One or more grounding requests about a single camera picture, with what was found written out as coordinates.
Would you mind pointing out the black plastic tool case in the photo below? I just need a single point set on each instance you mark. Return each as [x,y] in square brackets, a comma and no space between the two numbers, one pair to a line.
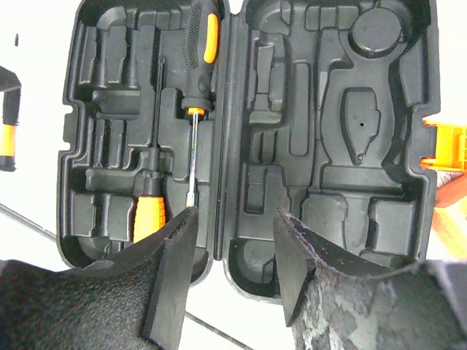
[316,107]

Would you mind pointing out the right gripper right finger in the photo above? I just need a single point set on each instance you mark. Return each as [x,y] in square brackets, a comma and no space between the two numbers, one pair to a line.
[333,299]

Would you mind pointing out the small orange black screwdriver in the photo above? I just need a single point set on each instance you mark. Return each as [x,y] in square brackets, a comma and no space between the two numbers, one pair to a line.
[11,88]

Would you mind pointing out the large orange handled screwdriver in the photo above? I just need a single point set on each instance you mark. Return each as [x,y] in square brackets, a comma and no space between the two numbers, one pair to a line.
[200,51]

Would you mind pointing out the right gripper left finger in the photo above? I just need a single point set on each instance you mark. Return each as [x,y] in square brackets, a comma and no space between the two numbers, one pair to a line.
[134,299]

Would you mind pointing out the wooden compartment tray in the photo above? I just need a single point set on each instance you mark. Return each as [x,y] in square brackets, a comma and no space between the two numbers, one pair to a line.
[449,216]

